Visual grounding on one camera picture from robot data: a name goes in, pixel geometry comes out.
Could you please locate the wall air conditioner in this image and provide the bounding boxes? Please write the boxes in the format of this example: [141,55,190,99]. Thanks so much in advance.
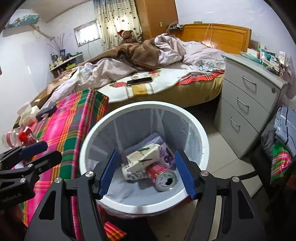
[7,14,40,28]

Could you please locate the grey drawer cabinet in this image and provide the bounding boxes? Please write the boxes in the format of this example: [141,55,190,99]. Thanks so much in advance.
[214,53,287,158]

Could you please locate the floral bed sheet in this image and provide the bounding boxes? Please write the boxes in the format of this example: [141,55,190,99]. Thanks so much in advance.
[98,62,225,104]

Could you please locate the white round trash bin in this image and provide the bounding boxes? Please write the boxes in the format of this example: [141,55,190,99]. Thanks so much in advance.
[79,101,209,218]

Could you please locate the wooden wardrobe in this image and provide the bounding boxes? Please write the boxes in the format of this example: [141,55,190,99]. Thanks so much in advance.
[135,0,178,40]

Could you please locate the light pink duvet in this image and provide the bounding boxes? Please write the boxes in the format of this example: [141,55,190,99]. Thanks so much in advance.
[45,34,225,107]

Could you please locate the branches in blue vase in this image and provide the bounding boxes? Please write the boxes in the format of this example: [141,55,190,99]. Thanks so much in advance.
[48,33,66,56]

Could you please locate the brown blanket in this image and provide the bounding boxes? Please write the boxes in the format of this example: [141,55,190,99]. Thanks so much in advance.
[14,38,162,128]

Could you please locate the dark blue glasses case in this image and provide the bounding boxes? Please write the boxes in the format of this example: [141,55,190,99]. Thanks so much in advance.
[36,104,57,121]

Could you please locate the red drink can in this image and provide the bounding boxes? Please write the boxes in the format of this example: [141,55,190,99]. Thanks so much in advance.
[145,163,178,192]

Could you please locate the clear bottle red cap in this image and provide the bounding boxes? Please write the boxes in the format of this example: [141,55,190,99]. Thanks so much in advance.
[1,126,38,149]

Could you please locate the black smartphone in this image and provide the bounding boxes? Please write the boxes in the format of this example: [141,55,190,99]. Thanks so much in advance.
[126,77,152,86]

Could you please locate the small window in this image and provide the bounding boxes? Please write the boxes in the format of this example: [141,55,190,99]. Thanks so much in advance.
[74,20,100,47]

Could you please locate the brown paper bag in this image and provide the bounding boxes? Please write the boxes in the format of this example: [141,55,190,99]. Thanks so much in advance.
[127,144,160,172]

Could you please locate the brown teddy bear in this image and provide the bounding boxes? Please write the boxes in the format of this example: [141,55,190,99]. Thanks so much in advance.
[118,30,139,44]

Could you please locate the purple white milk carton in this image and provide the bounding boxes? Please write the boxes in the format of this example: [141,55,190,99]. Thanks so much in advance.
[159,143,175,168]

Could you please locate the floral curtain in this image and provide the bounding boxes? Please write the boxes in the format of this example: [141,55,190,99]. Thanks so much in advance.
[93,0,142,50]

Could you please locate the wall shelf with items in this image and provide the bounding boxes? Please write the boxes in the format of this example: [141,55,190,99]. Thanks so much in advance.
[50,52,84,78]

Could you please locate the wooden bed headboard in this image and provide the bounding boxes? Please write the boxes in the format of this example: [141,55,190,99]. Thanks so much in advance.
[171,23,251,54]

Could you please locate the crushed patterned paper cup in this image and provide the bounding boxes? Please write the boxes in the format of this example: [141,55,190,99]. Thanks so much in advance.
[121,163,148,181]

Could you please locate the plaid pink green tablecloth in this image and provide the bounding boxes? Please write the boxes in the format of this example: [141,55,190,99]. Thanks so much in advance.
[19,87,127,241]

